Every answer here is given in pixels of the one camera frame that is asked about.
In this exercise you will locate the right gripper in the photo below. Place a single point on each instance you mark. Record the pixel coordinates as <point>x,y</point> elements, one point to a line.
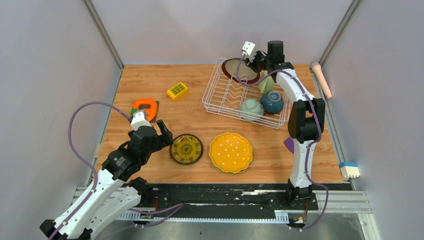
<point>252,64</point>

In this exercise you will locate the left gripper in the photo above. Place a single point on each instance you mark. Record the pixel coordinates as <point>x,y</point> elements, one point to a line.
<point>167,136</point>

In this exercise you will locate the black plate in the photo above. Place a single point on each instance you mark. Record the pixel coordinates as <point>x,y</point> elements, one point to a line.
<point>200,155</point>

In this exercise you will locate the brown-rimmed white plate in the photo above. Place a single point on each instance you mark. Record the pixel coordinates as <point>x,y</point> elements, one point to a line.
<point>245,74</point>

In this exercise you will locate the yellow dotted plate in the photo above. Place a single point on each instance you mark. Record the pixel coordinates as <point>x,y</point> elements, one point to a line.
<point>228,139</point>

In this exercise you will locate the green dotted plate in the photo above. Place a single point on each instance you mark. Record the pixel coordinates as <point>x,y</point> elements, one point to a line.
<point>232,159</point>

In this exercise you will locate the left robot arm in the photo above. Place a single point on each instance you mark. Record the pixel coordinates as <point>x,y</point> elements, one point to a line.
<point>89,215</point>

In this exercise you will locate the light green mug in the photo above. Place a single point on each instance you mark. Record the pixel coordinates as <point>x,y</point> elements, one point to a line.
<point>266,85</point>

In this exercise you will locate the orange toy on grey base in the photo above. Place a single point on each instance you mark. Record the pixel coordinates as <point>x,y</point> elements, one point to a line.
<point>148,105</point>

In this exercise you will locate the dark blue bowl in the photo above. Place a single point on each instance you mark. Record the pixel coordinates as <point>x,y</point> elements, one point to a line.
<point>272,102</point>

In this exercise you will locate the yellow toy brick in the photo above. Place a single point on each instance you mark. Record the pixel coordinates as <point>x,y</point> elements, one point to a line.
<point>177,91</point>

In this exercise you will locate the light teal bowl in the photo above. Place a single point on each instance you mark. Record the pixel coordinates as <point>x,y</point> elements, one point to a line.
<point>251,110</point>

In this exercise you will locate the purple metronome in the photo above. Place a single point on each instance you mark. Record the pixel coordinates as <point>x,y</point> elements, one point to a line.
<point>289,144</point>

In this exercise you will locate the blue and white toy brick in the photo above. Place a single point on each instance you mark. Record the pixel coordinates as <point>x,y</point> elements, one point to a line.
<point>349,170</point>

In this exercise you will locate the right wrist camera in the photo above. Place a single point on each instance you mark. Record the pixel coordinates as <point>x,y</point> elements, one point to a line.
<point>248,50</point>

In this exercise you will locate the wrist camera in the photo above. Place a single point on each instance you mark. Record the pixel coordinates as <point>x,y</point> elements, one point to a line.
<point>248,50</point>
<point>139,119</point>

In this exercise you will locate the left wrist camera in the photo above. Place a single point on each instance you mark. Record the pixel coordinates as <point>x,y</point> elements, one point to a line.
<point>139,119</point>

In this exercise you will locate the beige cylinder handle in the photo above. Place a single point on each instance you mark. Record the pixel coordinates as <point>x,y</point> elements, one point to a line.
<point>317,69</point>

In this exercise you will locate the white wire dish rack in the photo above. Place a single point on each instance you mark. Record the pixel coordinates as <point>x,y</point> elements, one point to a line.
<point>223,96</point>

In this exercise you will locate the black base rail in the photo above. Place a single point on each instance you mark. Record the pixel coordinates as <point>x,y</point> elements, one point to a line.
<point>224,200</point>

